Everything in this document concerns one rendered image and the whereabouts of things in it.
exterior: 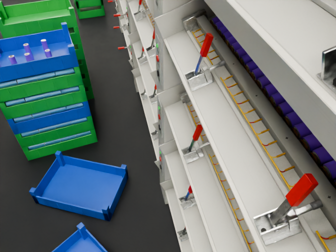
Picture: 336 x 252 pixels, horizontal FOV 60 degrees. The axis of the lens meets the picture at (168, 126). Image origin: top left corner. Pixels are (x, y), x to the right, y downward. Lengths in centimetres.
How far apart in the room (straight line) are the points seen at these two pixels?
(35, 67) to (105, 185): 51
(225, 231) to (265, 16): 38
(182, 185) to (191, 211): 8
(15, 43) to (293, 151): 111
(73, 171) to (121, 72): 73
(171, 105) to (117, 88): 91
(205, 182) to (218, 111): 19
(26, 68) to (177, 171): 61
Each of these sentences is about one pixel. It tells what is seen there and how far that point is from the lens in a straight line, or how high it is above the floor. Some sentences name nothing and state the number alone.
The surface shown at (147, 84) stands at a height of 29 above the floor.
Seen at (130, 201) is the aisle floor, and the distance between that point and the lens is 115.
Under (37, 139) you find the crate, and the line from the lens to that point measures 130.
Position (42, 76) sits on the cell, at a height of 39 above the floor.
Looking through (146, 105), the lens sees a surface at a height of 10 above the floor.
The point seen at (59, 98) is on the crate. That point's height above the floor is 28.
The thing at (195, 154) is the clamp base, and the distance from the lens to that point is 62.
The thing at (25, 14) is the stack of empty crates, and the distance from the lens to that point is 157.
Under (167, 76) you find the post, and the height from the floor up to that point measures 58.
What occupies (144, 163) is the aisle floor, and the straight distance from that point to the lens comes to 125.
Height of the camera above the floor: 98
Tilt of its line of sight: 45 degrees down
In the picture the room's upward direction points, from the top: straight up
